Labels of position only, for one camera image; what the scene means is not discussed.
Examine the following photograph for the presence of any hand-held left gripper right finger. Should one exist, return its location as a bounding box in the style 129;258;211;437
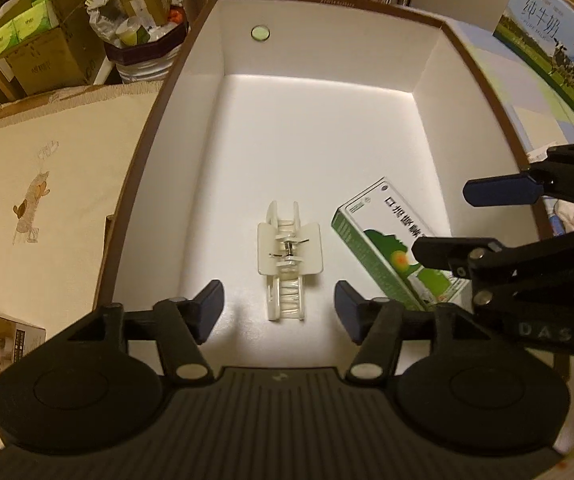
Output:
334;280;498;383

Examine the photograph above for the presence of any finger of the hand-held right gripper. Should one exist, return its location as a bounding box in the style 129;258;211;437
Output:
463;141;574;213
411;222;574;307

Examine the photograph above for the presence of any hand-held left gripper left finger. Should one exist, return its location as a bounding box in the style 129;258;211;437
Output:
67;280;225;382

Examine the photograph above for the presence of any white hair claw clip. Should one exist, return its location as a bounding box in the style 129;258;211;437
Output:
256;200;323;322

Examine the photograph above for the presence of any green and white medicine box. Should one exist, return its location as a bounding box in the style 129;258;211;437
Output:
331;176;472;313

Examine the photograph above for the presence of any brown and white storage box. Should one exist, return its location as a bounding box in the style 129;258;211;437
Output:
94;0;542;368

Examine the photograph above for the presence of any blue milk carton box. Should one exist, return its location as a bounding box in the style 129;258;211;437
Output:
492;0;574;113

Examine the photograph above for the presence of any small appliance box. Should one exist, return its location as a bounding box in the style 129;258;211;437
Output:
0;302;48;391

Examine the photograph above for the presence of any dark striped trash bin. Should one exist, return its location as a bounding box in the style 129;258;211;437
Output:
104;22;190;86

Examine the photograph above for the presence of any brown cardboard box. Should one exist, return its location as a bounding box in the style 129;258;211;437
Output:
4;0;108;96

